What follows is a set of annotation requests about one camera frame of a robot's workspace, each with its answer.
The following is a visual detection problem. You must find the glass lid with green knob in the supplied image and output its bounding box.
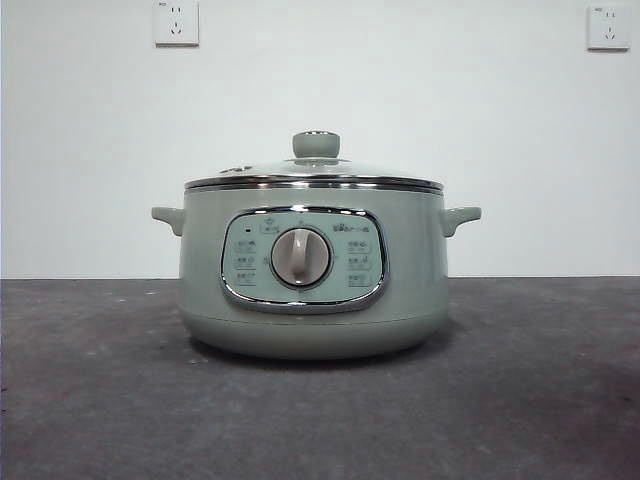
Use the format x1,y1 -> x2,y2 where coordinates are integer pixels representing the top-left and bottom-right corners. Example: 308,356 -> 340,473
182,130 -> 444,194

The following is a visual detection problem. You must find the pale green electric pot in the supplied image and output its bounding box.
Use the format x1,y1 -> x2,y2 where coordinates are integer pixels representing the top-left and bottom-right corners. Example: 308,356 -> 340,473
150,187 -> 482,360

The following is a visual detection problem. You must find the white wall socket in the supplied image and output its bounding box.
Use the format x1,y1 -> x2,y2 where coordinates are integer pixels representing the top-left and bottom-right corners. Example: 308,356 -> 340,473
586,5 -> 631,52
154,0 -> 200,49

